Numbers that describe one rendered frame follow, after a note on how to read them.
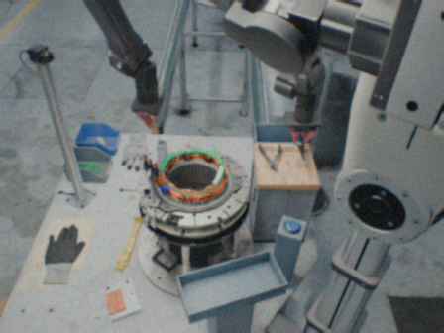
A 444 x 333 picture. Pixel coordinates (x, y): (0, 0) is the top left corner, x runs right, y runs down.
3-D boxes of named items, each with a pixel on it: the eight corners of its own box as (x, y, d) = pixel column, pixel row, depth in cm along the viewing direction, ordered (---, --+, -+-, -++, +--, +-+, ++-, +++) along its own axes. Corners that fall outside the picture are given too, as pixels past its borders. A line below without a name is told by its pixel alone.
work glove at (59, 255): (55, 224, 146) (53, 220, 144) (91, 226, 146) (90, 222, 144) (30, 283, 128) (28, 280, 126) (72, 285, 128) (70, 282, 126)
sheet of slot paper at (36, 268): (48, 215, 149) (47, 214, 148) (99, 217, 149) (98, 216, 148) (15, 290, 126) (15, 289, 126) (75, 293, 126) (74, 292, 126)
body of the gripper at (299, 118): (283, 116, 125) (286, 96, 120) (317, 116, 126) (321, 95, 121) (286, 130, 121) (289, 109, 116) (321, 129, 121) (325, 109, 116)
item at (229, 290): (191, 366, 111) (188, 315, 92) (180, 330, 118) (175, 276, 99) (275, 337, 117) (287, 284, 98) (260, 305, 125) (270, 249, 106)
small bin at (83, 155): (114, 161, 171) (111, 148, 166) (106, 184, 161) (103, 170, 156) (75, 160, 171) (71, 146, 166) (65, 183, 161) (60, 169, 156)
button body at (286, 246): (267, 281, 131) (277, 232, 114) (274, 265, 136) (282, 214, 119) (288, 289, 129) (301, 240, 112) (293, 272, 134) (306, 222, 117)
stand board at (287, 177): (252, 148, 139) (253, 142, 138) (307, 149, 140) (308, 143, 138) (257, 190, 125) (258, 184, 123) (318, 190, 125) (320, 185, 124)
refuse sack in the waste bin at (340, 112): (295, 113, 300) (303, 69, 276) (348, 115, 300) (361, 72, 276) (302, 147, 271) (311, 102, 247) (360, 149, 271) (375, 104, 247)
